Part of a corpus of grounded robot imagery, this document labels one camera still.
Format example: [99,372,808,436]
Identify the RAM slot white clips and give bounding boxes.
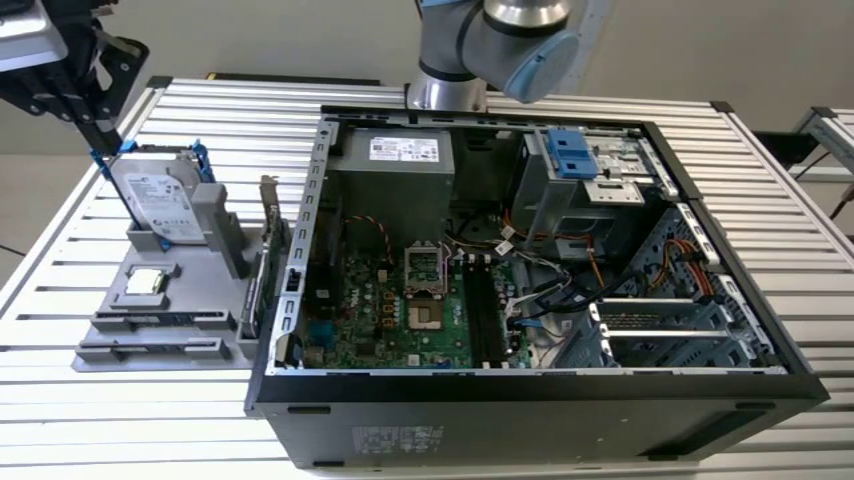
[484,254,510,371]
[466,254,490,371]

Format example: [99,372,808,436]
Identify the grey parts rack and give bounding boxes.
[69,182,294,375]

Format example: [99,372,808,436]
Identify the locking lever wire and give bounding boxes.
[434,243,449,299]

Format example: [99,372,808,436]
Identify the thick black cable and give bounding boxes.
[532,259,652,319]

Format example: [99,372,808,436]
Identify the metal slat side table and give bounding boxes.
[785,104,854,221]

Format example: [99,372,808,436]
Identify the hard disk in blue carrier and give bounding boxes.
[85,137,218,246]

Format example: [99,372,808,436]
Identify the green motherboard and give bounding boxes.
[298,244,534,371]

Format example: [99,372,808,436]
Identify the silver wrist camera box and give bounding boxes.
[0,0,71,74]

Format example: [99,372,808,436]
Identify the blue drive latch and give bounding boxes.
[544,128,599,179]

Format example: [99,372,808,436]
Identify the twisted fan wire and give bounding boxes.
[342,214,396,265]

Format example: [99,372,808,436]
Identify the grey power supply unit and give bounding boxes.
[329,127,458,246]

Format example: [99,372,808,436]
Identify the orange red wire bundle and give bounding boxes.
[502,207,608,291]

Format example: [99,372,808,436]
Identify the black open PC case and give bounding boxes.
[242,102,832,471]

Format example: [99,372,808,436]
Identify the silver CPU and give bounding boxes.
[125,268,166,295]

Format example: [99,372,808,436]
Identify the CPU socket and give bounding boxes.
[404,298,446,332]

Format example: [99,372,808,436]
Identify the orange yellow power wires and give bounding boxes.
[643,238,709,304]

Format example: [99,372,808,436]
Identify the metal socket cover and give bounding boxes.
[404,242,449,299]

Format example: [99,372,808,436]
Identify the grey optical drive cage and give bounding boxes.
[512,127,668,261]

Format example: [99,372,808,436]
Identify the graphics card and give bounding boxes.
[238,173,292,341]

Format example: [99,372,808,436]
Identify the white green purple wires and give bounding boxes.
[502,279,579,314]

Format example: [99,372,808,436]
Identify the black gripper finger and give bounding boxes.
[82,29,152,154]
[0,67,101,151]

